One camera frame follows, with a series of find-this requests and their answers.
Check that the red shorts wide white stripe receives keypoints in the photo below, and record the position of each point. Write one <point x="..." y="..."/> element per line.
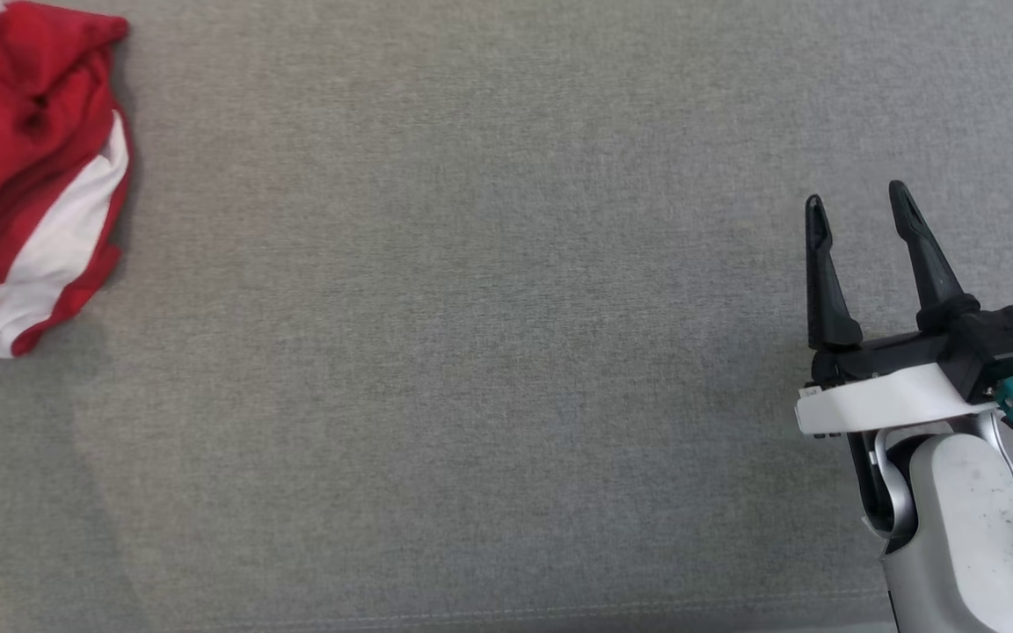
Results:
<point x="5" y="132"/>

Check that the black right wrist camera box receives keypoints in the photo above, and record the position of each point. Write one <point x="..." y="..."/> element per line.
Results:
<point x="1008" y="347"/>

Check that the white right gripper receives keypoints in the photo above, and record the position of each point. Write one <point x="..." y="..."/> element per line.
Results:
<point x="885" y="400"/>

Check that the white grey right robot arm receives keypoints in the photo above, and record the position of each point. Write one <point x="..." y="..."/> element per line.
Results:
<point x="972" y="527"/>

